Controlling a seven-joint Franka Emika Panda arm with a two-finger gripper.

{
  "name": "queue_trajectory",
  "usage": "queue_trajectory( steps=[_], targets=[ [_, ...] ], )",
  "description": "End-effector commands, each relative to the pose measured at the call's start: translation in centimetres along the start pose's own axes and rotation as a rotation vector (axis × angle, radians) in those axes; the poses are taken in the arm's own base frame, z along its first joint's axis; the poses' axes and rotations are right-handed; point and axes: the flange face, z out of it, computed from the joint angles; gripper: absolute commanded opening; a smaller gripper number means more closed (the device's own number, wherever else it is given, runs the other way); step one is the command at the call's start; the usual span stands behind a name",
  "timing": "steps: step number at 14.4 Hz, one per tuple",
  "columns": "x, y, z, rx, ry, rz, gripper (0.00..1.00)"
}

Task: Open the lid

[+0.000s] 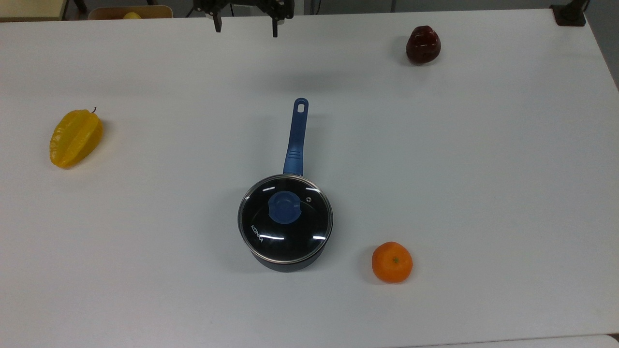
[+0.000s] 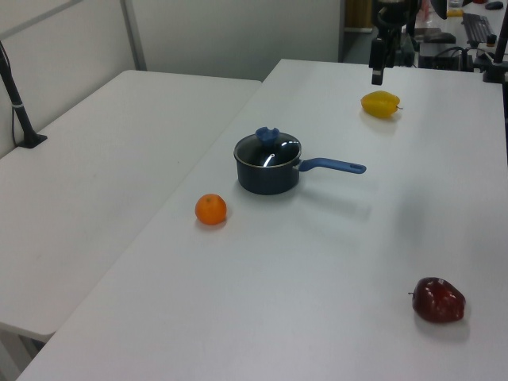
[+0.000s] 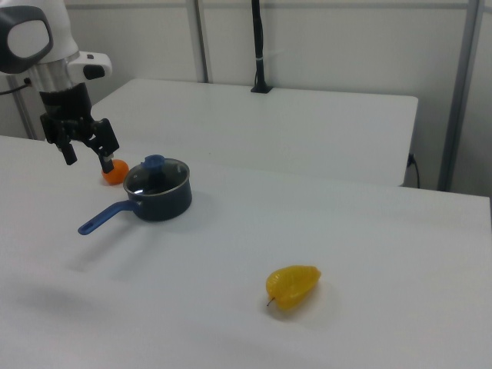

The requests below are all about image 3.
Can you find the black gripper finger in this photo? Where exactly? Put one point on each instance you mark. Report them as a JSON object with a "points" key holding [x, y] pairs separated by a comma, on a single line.
{"points": [[104, 136], [70, 153]]}

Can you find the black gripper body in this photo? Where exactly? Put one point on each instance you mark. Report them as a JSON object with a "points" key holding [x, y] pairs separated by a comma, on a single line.
{"points": [[67, 105]]}

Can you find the glass lid with blue knob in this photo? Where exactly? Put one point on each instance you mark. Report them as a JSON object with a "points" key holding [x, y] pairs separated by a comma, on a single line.
{"points": [[155, 175]]}

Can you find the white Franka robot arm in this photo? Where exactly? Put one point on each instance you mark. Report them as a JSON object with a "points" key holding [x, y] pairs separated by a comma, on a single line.
{"points": [[57, 30]]}

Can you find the orange toy fruit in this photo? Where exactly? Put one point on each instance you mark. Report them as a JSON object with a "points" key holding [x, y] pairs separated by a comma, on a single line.
{"points": [[117, 175]]}

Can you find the dark blue saucepan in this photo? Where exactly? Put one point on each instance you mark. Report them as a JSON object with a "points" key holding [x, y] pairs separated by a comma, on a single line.
{"points": [[165, 203]]}

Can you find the white side table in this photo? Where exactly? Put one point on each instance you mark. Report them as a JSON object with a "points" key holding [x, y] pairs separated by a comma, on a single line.
{"points": [[269, 130]]}

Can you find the yellow toy starfruit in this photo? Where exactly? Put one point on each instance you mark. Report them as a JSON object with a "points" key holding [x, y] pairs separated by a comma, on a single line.
{"points": [[292, 286]]}

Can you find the grey aluminium frame post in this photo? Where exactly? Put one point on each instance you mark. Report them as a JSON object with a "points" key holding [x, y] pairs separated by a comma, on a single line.
{"points": [[202, 38], [23, 111], [459, 96]]}

